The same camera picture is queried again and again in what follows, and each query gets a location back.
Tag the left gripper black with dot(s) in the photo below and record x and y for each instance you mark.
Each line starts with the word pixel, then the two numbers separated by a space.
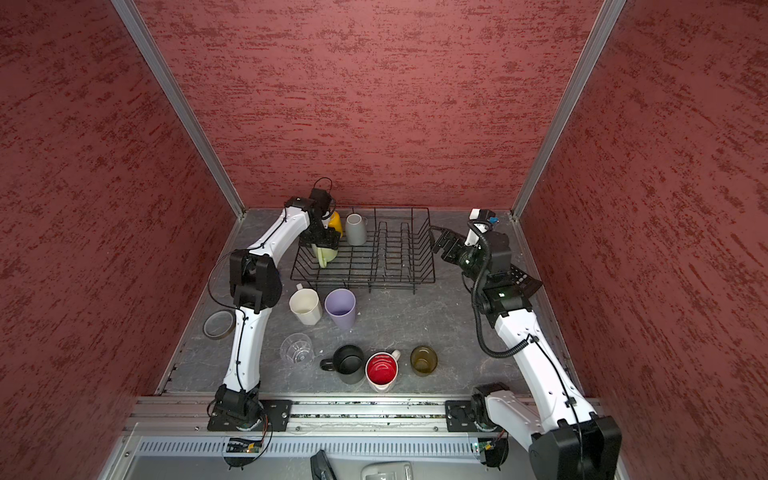
pixel 329 240

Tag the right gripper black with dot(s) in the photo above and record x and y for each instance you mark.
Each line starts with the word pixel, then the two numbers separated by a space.
pixel 456 242

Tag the yellow mug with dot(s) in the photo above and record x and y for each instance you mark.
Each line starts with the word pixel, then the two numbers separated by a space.
pixel 335 222

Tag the pale green mug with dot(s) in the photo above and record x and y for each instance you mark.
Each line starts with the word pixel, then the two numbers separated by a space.
pixel 324 256

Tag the grey white mug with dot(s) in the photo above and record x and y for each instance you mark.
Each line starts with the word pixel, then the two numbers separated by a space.
pixel 356 230

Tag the lilac plastic cup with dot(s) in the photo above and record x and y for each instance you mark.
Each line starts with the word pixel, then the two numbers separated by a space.
pixel 341 304

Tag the red inside white mug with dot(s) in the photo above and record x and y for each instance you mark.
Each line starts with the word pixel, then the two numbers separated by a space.
pixel 382 370

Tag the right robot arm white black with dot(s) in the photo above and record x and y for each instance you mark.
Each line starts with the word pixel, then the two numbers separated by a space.
pixel 563 434

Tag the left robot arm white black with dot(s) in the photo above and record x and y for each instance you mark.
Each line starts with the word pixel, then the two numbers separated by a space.
pixel 256 287

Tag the cream white mug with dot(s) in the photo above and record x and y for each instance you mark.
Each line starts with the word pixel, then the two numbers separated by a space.
pixel 306 306

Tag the black calculator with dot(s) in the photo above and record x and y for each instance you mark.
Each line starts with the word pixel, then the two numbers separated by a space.
pixel 526 284

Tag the olive green glass cup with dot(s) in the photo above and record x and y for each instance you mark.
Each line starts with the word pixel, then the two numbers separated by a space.
pixel 423 360

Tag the clear glass cup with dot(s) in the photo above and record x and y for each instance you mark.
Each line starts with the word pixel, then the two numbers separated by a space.
pixel 297 349

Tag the black mug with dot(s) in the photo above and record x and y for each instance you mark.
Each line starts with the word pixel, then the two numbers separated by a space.
pixel 347 362

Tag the tape roll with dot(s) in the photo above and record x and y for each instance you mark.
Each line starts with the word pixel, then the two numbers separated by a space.
pixel 219 324

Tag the grey device at bottom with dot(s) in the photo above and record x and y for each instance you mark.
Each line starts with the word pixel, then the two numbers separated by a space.
pixel 399 470

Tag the black object at bottom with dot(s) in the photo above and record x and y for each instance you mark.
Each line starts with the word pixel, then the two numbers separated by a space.
pixel 321 468

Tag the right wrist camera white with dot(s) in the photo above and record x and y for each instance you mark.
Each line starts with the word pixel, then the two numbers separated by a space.
pixel 481 221

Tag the black wire dish rack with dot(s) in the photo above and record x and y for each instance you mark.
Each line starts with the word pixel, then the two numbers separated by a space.
pixel 397 253

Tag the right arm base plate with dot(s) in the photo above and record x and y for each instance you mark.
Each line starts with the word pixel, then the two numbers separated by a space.
pixel 462 415

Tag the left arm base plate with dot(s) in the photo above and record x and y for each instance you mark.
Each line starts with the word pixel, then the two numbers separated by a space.
pixel 275 414

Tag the aluminium rail frame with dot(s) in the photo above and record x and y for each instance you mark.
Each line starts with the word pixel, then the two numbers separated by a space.
pixel 166 437

